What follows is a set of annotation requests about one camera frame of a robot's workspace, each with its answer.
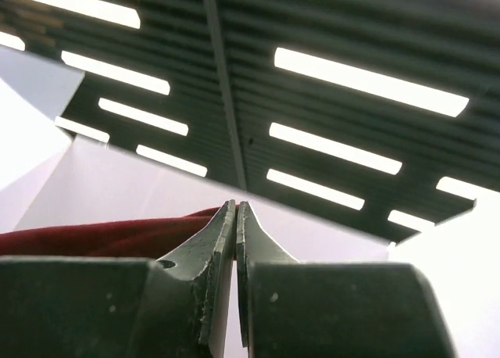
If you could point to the ceiling light fixture grid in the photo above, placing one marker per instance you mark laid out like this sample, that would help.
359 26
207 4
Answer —
325 149

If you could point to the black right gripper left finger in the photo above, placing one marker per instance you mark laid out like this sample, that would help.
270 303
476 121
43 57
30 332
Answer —
175 306

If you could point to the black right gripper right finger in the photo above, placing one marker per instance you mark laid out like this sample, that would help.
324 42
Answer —
290 308

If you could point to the dark red t-shirt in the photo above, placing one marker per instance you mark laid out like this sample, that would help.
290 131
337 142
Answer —
144 238

